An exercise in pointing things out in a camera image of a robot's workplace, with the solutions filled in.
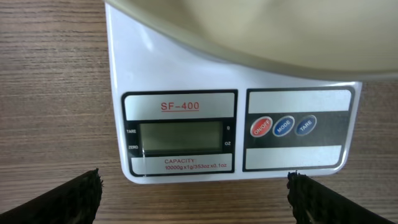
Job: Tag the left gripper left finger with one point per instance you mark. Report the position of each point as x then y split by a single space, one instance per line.
75 201

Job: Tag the white bowl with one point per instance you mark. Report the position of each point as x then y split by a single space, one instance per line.
320 39

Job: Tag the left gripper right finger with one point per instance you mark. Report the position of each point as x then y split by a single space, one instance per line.
313 202

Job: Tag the white digital kitchen scale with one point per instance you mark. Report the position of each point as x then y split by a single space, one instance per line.
182 116

